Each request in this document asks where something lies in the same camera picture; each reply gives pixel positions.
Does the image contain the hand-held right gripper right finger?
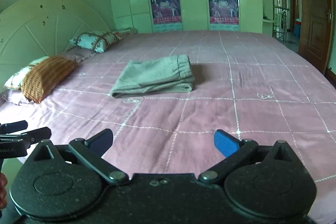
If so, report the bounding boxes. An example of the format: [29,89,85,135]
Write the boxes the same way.
[198,130,307,184]

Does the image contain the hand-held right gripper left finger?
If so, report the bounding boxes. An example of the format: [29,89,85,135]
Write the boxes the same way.
[26,129,130,186]

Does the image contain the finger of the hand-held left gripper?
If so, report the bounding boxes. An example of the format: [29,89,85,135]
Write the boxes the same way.
[0,127,52,147]
[0,120,28,134]

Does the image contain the grey pants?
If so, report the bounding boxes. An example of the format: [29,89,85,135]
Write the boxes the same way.
[110,54,196,99]

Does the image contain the person's left hand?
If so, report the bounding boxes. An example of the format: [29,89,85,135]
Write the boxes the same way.
[0,174,8,209]

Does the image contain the pink pillow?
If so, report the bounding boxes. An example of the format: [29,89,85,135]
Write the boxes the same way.
[62,47,101,63]
[1,89,32,106]

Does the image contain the pink checked bed sheet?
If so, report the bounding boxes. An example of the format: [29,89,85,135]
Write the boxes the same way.
[0,30,336,224]

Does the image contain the white floral pillow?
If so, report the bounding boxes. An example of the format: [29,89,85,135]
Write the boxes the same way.
[4,56,50,90]

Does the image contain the orange patterned pillow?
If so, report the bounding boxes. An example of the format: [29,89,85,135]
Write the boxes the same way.
[20,56,79,104]

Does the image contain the cream headboard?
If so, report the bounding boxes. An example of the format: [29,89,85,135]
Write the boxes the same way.
[0,0,113,93]

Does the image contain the pale floral tied pillow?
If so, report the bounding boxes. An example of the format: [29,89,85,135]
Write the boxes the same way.
[67,30,124,53]

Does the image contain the metal railing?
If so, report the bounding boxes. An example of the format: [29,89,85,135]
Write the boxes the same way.
[273,5,290,42]

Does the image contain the brown wooden door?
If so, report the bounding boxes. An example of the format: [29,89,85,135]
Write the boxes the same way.
[297,0,334,75]

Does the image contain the wall poster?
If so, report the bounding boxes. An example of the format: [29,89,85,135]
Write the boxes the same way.
[150,0,183,31]
[207,0,240,31]

